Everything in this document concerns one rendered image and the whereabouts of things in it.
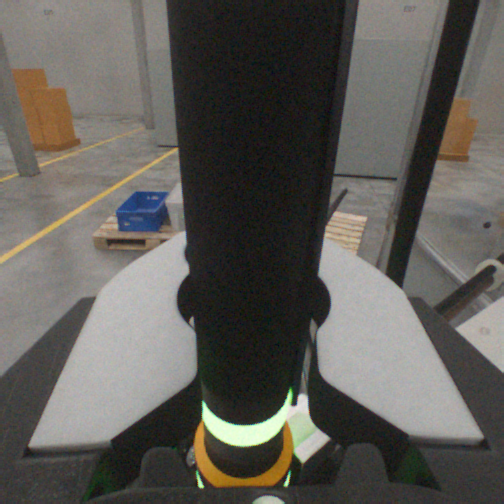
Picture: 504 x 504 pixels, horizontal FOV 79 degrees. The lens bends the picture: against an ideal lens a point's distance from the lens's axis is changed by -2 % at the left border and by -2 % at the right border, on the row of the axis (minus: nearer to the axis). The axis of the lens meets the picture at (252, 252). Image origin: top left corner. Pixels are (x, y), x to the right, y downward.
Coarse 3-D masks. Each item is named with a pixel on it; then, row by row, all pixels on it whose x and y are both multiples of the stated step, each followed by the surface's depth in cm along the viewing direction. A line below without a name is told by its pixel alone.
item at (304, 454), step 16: (304, 400) 18; (288, 416) 18; (320, 432) 17; (304, 448) 16; (320, 448) 16; (304, 464) 16; (320, 464) 17; (288, 480) 17; (304, 480) 17; (320, 480) 17
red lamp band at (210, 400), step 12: (204, 384) 10; (288, 384) 11; (204, 396) 11; (216, 396) 10; (276, 396) 10; (216, 408) 10; (228, 408) 10; (240, 408) 10; (252, 408) 10; (264, 408) 10; (276, 408) 10; (228, 420) 10; (240, 420) 10; (252, 420) 10; (264, 420) 10
